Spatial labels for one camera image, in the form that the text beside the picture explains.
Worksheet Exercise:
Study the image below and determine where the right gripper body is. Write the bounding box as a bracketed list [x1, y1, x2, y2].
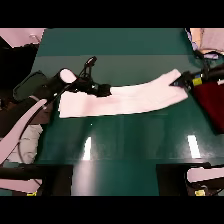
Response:
[169, 70, 195, 92]

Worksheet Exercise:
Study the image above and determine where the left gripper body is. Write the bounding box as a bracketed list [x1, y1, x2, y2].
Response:
[87, 81, 113, 99]

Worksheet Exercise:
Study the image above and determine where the white T-shirt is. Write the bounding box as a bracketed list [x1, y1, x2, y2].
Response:
[58, 68, 190, 120]

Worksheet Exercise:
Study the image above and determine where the dark red garment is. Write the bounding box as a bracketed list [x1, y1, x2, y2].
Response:
[192, 79, 224, 135]

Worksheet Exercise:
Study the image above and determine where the beige garment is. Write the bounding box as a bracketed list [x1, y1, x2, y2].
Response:
[189, 28, 205, 52]

